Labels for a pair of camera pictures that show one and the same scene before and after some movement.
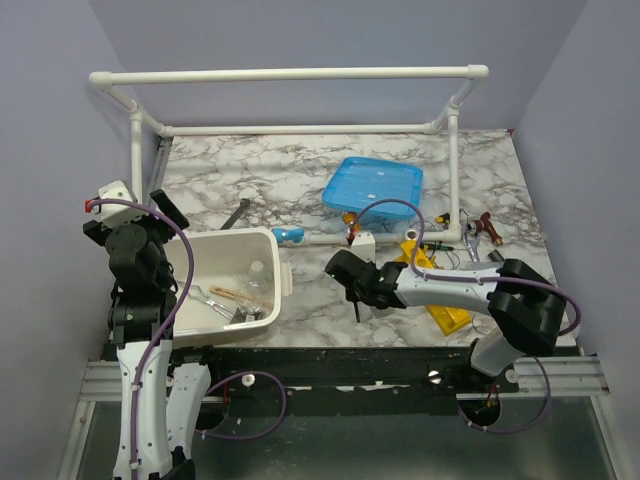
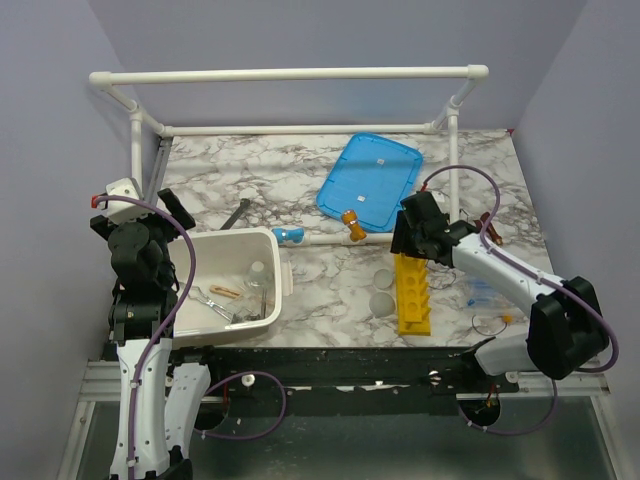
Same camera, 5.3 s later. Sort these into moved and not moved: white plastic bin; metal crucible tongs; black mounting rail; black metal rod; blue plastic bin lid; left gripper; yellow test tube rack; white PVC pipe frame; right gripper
Moved: yellow test tube rack; right gripper; blue plastic bin lid
Not moved: black metal rod; white PVC pipe frame; metal crucible tongs; left gripper; white plastic bin; black mounting rail
